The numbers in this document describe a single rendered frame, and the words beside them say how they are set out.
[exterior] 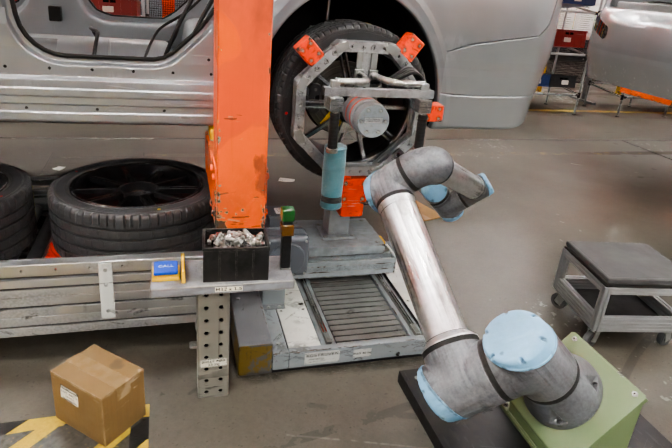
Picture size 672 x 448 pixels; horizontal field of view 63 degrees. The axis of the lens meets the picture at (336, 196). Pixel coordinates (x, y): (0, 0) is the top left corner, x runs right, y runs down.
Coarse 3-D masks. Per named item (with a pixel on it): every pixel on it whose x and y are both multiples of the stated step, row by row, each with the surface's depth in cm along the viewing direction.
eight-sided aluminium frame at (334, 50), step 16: (336, 48) 206; (352, 48) 208; (368, 48) 210; (384, 48) 214; (320, 64) 207; (400, 64) 216; (304, 80) 208; (304, 96) 210; (304, 112) 213; (416, 112) 226; (304, 144) 218; (400, 144) 230; (320, 160) 222; (384, 160) 230
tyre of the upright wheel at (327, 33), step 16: (304, 32) 228; (320, 32) 213; (336, 32) 213; (352, 32) 215; (368, 32) 216; (384, 32) 218; (288, 48) 226; (320, 48) 214; (288, 64) 214; (304, 64) 214; (416, 64) 227; (272, 80) 228; (288, 80) 215; (272, 96) 226; (288, 96) 217; (272, 112) 229; (288, 112) 220; (288, 128) 222; (288, 144) 225; (304, 160) 229
